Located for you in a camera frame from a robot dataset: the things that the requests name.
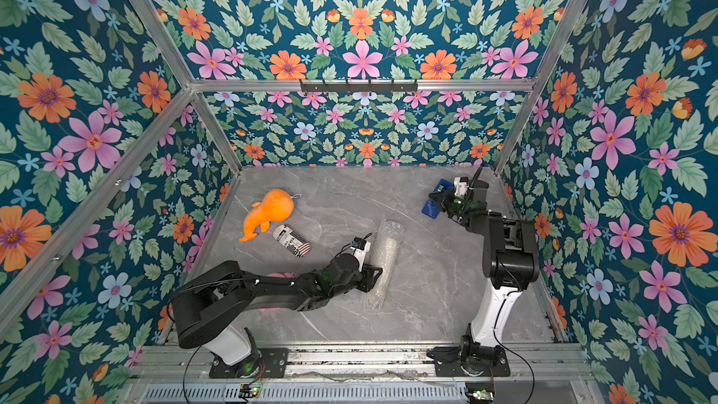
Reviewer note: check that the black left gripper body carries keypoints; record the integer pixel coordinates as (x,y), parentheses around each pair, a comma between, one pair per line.
(362,281)

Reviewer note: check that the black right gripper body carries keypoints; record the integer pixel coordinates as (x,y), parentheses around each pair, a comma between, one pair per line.
(449,201)

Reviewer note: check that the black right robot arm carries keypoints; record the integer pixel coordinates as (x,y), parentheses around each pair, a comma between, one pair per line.
(509,264)

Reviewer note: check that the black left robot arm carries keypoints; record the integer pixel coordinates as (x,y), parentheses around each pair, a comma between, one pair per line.
(205,308)

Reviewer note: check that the blue rectangular box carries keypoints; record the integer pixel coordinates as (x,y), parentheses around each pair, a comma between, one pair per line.
(436,202)

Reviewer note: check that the pink alarm clock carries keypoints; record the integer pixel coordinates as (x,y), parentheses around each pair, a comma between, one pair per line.
(282,275)

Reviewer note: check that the black white patterned can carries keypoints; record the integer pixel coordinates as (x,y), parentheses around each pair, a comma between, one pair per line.
(291,241)

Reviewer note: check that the orange whale toy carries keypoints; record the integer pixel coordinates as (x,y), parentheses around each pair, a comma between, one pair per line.
(276,207)

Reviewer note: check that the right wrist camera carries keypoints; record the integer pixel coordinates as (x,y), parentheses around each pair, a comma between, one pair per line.
(461,186)

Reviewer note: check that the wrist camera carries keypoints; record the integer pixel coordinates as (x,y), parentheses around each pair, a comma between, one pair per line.
(360,249)
(461,186)

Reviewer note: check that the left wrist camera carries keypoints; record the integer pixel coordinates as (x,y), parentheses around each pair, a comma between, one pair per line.
(360,249)

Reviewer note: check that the white perforated cable tray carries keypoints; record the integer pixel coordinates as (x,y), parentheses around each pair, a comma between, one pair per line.
(306,393)

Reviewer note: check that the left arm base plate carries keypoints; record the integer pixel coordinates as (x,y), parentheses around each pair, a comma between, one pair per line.
(266,363)

